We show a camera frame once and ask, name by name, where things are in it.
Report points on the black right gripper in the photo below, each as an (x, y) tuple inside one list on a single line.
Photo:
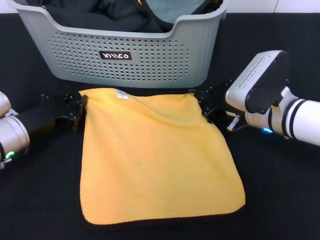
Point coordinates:
[(220, 97)]

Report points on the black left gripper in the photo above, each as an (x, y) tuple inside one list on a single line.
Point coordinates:
[(42, 117)]

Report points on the yellow towel with black trim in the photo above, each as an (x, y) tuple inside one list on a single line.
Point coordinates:
[(155, 155)]

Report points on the grey perforated storage basket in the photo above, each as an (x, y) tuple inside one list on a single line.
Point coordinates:
[(150, 72)]

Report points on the grey towel with black trim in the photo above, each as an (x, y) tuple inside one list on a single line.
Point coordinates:
[(175, 11)]

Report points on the black cloth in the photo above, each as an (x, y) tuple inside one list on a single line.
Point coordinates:
[(82, 17)]

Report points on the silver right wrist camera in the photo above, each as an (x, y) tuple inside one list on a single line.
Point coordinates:
[(260, 82)]

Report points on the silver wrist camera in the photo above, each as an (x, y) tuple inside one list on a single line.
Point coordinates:
[(3, 103), (260, 82)]

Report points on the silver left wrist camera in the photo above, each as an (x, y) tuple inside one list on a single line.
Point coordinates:
[(3, 103)]

